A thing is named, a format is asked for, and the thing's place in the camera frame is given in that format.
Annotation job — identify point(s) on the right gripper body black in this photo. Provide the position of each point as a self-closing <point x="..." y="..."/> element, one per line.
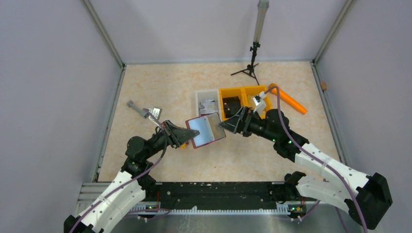
<point x="257" y="126"/>

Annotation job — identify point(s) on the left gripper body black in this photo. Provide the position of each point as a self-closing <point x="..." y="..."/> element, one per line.
<point x="160" y="141"/>

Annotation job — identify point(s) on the red leather card holder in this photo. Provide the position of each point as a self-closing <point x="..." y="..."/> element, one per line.
<point x="208" y="128"/>

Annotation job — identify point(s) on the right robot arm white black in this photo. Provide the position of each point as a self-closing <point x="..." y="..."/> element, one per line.
<point x="365" y="198"/>

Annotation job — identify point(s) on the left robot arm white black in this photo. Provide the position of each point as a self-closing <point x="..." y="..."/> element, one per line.
<point x="131" y="183"/>

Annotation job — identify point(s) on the black part in bin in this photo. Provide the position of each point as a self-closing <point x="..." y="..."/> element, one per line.
<point x="231" y="106"/>

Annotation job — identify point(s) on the yellow bin with clear bag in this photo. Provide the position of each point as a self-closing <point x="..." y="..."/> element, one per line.
<point x="252" y="91"/>

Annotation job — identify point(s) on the yellow bin with black part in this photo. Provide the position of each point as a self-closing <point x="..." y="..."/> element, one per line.
<point x="232" y="92"/>

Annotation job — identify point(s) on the small packets in clear bin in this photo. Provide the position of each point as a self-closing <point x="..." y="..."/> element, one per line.
<point x="208" y="106"/>

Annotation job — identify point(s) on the orange toy microphone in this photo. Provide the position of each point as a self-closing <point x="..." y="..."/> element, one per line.
<point x="276" y="90"/>

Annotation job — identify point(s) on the clear plastic bin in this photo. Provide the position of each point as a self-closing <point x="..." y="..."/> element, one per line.
<point x="208" y="94"/>

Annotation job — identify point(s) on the grey dumbbell shaped part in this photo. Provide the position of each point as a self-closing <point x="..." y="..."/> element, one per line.
<point x="144" y="114"/>

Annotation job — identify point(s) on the black tripod with grey pole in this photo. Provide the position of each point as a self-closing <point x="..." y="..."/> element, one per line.
<point x="262" y="7"/>

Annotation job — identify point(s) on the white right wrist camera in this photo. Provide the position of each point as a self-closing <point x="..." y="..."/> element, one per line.
<point x="259" y="101"/>

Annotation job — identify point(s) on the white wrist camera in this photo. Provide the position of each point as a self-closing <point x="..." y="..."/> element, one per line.
<point x="259" y="101"/>
<point x="155" y="113"/>

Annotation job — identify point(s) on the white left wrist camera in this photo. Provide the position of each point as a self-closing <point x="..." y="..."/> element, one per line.
<point x="155" y="113"/>

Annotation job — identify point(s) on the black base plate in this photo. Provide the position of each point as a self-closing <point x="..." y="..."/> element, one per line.
<point x="222" y="195"/>

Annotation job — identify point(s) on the small tan wall knob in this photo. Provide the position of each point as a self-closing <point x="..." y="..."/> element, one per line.
<point x="323" y="86"/>

